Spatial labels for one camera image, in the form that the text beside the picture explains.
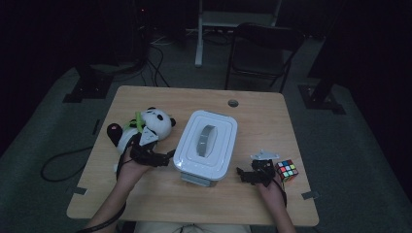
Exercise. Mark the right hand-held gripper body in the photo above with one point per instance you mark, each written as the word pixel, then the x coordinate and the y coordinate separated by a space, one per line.
pixel 265 171

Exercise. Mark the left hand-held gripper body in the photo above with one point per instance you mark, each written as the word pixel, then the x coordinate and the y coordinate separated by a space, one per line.
pixel 145 155

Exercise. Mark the colourful puzzle cube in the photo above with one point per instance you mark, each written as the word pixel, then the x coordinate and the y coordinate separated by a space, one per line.
pixel 286 170

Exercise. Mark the panda plush toy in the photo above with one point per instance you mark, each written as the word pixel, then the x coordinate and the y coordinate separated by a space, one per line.
pixel 158 121

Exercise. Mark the white plastic storage box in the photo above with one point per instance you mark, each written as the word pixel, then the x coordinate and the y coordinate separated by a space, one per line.
pixel 220 145

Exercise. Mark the person's left hand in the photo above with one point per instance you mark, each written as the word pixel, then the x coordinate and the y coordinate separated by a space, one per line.
pixel 129 171

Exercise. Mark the person's right hand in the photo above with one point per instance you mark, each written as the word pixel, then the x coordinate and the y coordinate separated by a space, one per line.
pixel 273 195

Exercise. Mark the grey tape strip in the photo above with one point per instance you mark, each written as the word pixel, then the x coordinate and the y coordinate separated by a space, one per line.
pixel 310 195
pixel 77 190

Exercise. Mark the grey table grommet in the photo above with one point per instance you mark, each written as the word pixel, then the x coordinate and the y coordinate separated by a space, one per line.
pixel 233 103

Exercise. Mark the person's beige clothing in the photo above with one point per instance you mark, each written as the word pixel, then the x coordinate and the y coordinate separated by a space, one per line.
pixel 194 228

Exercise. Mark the black stand base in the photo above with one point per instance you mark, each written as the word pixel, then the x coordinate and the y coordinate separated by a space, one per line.
pixel 320 97
pixel 87 87

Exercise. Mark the black folding chair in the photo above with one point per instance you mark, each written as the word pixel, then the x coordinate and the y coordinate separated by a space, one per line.
pixel 259 55

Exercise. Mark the white metal stand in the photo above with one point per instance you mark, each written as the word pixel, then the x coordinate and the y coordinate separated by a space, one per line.
pixel 226 17

